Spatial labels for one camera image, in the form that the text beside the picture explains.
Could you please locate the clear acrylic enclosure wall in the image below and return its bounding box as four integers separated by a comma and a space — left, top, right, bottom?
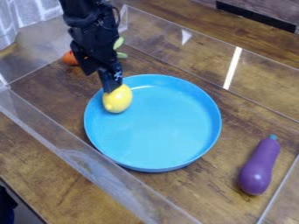
0, 0, 299, 224

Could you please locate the white patterned curtain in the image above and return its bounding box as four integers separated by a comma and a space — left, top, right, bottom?
0, 0, 61, 51

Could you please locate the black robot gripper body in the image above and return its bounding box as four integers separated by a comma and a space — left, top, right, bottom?
68, 17, 119, 68

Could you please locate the purple toy eggplant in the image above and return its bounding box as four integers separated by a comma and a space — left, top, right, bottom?
237, 134, 280, 195

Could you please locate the orange toy carrot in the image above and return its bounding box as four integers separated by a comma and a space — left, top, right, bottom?
61, 37, 128, 66

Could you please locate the black cable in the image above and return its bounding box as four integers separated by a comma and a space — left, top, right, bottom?
100, 1, 121, 33

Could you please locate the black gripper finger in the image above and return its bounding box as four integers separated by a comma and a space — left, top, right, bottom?
97, 62, 123, 94
69, 42, 99, 75

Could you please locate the round blue tray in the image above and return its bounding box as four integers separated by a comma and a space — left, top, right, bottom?
84, 74, 221, 172

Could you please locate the yellow toy lemon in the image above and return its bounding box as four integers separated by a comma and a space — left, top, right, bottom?
101, 84, 133, 113

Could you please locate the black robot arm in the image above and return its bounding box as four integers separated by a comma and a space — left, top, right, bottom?
59, 0, 123, 93

